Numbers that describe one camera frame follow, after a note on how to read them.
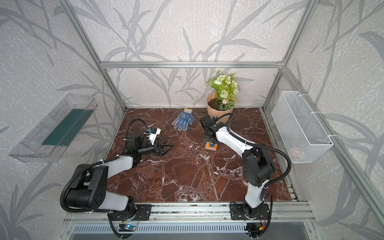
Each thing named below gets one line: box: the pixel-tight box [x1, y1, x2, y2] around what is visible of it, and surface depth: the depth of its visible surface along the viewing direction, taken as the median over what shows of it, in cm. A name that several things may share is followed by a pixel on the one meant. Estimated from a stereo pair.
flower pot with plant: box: [206, 69, 239, 120], surface depth 98 cm
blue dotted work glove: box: [171, 108, 194, 131], surface depth 114 cm
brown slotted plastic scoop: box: [197, 109, 208, 117], surface depth 118 cm
